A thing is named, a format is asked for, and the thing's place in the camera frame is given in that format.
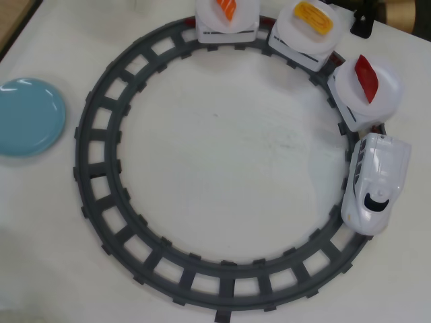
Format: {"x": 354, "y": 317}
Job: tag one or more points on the red tuna sushi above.
{"x": 367, "y": 79}

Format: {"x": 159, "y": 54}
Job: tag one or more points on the white plate under salmon sushi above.
{"x": 205, "y": 13}

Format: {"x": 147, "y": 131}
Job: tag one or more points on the white wagon carrying egg plate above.
{"x": 289, "y": 50}

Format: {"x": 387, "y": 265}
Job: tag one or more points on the brown cardboard board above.
{"x": 407, "y": 11}

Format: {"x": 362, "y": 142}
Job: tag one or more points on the white plate under egg sushi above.
{"x": 303, "y": 37}

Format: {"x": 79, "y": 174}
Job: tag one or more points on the white wagon carrying salmon plate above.
{"x": 222, "y": 37}

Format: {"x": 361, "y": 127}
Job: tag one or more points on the white plate under tuna sushi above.
{"x": 387, "y": 91}

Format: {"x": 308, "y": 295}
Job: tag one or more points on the white wagon carrying tuna plate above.
{"x": 360, "y": 121}

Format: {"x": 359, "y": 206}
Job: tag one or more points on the orange salmon sushi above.
{"x": 229, "y": 8}

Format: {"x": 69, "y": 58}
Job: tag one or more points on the blue round dish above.
{"x": 30, "y": 117}

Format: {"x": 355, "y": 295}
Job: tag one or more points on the yellow egg sushi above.
{"x": 313, "y": 17}

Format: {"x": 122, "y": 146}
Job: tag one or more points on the white Shinkansen toy locomotive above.
{"x": 377, "y": 175}

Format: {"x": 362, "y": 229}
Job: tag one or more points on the black table clamp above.
{"x": 362, "y": 25}

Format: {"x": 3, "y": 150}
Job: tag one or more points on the gray circular toy rail track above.
{"x": 101, "y": 168}

